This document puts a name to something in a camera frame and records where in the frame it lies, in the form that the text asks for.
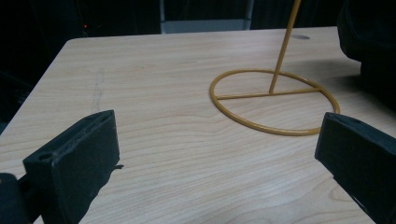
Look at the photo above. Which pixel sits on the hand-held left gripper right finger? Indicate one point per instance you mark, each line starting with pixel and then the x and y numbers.
pixel 361 155

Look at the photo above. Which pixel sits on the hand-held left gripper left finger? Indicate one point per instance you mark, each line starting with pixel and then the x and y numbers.
pixel 74 161

